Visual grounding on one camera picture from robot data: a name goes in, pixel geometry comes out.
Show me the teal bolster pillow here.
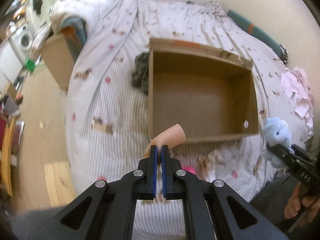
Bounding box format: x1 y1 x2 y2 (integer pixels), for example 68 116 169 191
227 10 289 64

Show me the person's right hand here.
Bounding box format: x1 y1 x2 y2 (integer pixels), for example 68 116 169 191
284 182 319 225

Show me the light blue plush toy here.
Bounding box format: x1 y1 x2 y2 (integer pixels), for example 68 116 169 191
262 117 292 169

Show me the dark striped sock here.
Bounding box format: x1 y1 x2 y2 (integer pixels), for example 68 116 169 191
131 51 150 95

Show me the white washing machine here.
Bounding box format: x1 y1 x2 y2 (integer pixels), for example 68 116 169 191
9 23 33 57

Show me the pink crumpled garment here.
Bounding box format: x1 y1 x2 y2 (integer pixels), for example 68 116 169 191
280 67 314 136

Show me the green dustpan broom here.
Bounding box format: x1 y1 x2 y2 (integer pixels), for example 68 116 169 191
24 58 44 73

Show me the dog print bed cover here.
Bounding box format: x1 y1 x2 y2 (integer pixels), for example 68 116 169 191
52 0 312 222

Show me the open cardboard box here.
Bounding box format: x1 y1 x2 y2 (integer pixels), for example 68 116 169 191
148 37 259 143

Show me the pink plush toy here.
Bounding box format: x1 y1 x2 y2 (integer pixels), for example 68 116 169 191
182 166 196 174

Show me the hanging dark garment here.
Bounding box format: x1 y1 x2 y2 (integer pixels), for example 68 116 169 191
33 0 43 15

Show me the white folded duvet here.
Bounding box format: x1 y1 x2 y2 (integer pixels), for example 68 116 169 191
50 0 121 34

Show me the yellow wooden chair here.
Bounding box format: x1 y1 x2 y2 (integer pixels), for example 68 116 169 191
1 113 16 197

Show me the white kitchen cabinet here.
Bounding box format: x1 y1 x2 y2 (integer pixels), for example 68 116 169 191
0 40 22 92

